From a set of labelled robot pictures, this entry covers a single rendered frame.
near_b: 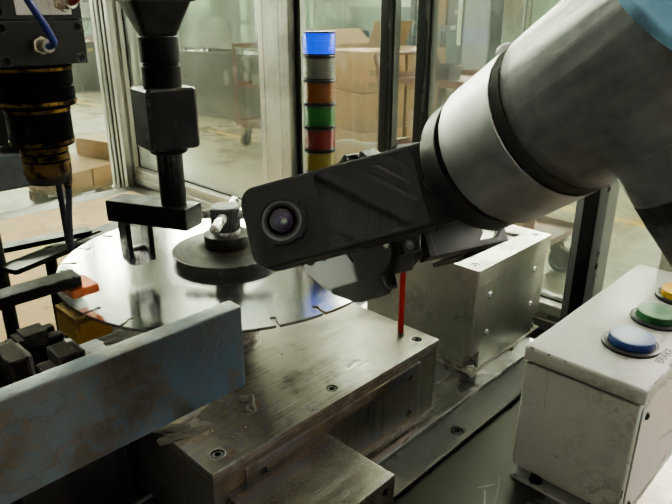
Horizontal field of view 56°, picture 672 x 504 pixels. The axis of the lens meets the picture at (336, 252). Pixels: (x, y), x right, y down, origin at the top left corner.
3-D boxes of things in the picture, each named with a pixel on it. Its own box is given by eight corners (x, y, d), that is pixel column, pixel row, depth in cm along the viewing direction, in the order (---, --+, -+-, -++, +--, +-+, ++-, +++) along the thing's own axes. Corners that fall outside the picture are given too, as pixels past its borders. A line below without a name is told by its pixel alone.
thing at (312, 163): (320, 164, 94) (320, 144, 93) (342, 169, 91) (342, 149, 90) (298, 169, 91) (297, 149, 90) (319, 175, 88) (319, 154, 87)
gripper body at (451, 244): (454, 268, 44) (587, 212, 33) (349, 293, 40) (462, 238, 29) (422, 167, 45) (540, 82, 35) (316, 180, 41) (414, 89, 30)
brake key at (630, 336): (615, 338, 61) (619, 320, 60) (659, 353, 58) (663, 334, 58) (598, 354, 58) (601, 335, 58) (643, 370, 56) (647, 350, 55)
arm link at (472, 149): (521, 207, 25) (460, 28, 27) (455, 240, 29) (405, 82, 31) (640, 185, 29) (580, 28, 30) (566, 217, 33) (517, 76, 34)
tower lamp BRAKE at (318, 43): (319, 52, 88) (319, 30, 87) (342, 54, 85) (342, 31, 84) (295, 54, 85) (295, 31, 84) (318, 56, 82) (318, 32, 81)
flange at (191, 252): (250, 284, 58) (248, 259, 57) (149, 267, 62) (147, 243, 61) (299, 244, 68) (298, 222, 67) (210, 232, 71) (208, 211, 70)
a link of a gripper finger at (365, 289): (355, 308, 45) (421, 280, 37) (336, 313, 44) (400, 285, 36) (337, 245, 45) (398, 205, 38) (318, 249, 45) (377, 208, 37)
